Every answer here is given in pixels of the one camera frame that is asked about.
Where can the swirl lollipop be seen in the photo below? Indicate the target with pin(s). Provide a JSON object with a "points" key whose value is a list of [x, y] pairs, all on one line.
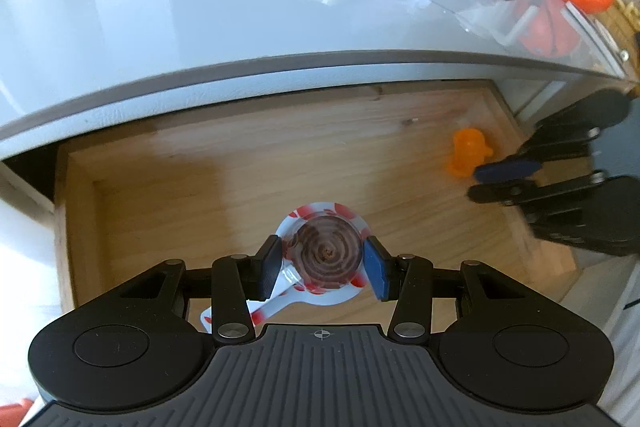
{"points": [[325, 252]]}

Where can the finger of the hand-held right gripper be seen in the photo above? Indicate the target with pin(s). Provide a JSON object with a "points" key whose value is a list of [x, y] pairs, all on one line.
{"points": [[500, 193], [505, 170]]}

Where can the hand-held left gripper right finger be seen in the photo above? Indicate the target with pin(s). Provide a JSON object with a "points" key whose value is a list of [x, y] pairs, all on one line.
{"points": [[375, 269]]}

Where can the small orange figure toy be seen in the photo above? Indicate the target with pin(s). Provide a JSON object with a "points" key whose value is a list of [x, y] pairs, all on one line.
{"points": [[467, 149]]}

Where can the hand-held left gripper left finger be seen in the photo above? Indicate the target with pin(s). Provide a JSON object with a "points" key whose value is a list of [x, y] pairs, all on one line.
{"points": [[272, 266]]}

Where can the wooden drawer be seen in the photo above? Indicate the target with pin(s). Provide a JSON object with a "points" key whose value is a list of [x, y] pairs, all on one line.
{"points": [[200, 177]]}

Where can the red object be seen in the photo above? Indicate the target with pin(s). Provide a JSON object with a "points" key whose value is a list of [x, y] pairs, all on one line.
{"points": [[14, 412]]}

